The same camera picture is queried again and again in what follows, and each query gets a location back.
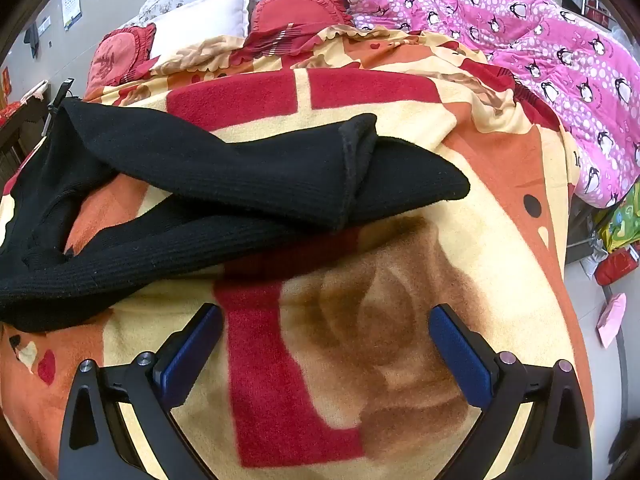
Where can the black item hung on wall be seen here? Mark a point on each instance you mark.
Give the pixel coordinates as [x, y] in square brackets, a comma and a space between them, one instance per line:
[31, 40]

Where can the black pants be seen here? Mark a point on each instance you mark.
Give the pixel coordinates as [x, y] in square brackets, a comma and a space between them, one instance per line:
[250, 170]

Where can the green printed bag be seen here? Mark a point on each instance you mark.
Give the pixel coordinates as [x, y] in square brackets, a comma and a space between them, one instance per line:
[622, 220]

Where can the red heart-shaped pillow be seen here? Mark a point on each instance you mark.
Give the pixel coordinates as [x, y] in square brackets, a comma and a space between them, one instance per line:
[115, 60]
[295, 10]

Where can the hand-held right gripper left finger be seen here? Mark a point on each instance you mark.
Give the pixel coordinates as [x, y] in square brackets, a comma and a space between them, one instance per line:
[192, 360]

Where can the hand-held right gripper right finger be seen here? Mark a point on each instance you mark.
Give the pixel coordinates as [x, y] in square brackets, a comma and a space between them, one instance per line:
[460, 360]

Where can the pink penguin printed quilt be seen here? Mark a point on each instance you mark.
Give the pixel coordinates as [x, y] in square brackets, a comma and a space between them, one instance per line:
[525, 35]

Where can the dark wooden furniture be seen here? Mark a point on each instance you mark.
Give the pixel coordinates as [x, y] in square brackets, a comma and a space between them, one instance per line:
[15, 150]

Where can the red bag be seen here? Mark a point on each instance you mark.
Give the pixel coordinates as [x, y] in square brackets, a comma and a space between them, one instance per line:
[617, 267]

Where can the white pillow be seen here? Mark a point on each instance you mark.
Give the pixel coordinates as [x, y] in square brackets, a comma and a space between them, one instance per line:
[210, 15]

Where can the rose printed blanket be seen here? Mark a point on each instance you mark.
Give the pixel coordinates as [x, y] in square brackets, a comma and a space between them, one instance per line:
[350, 310]

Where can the black clamp stand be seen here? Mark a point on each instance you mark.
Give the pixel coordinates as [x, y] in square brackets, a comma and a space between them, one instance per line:
[60, 100]

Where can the wall calendar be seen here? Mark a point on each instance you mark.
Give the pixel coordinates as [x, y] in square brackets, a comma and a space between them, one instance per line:
[71, 0]

